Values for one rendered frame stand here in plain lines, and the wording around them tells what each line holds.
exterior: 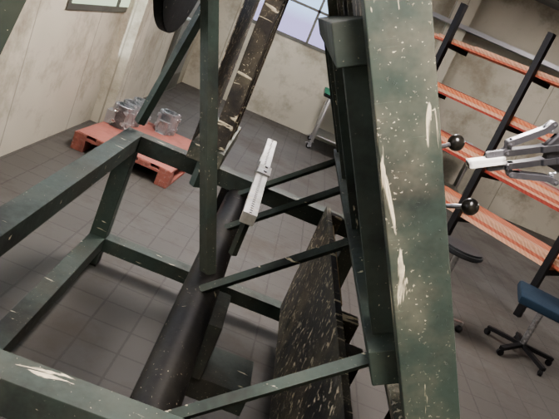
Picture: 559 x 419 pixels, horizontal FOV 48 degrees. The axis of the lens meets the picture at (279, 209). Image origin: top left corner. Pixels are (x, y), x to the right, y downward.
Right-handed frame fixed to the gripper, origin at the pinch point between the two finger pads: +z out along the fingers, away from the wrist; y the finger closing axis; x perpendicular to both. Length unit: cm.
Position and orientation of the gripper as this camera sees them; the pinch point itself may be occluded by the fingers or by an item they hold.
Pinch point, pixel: (485, 161)
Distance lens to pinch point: 130.2
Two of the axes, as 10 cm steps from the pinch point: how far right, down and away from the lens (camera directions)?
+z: -9.9, 1.2, 0.9
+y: 1.4, 9.5, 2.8
